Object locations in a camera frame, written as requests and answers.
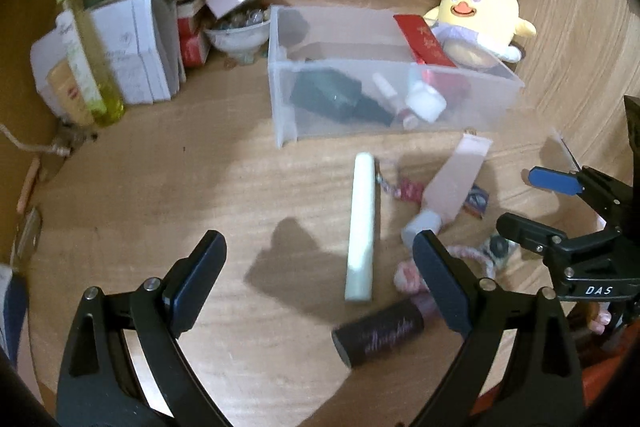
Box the white bowl of marbles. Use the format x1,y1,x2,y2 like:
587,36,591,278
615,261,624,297
204,9,270,65

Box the clear plastic storage box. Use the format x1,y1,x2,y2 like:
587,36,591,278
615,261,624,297
268,6,524,146

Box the beige cosmetic tube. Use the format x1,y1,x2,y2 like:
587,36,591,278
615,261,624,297
47,58,94,128

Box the white folded paper booklets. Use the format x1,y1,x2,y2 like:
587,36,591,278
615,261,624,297
29,0,188,108

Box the red tea packet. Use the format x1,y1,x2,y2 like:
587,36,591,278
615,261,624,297
393,14,468,90

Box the small dark blue card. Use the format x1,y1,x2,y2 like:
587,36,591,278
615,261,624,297
463,184,489,219

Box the pale green cosmetic tube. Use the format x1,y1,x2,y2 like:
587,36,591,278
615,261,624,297
344,152,376,303

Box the yellow chick plush toy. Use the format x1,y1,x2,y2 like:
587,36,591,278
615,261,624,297
423,0,537,64

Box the dark purple lip gloss tube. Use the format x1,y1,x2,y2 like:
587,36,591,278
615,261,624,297
331,293,439,369

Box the right hand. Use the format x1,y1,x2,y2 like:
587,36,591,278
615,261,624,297
587,301,612,335

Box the yellow green spray bottle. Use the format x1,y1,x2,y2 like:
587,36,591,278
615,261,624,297
55,0,126,128

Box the pink cosmetic tube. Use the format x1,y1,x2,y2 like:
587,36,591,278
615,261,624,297
400,133,492,249

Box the pink braided rope bracelet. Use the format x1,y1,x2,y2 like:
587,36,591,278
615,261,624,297
392,244,497,295

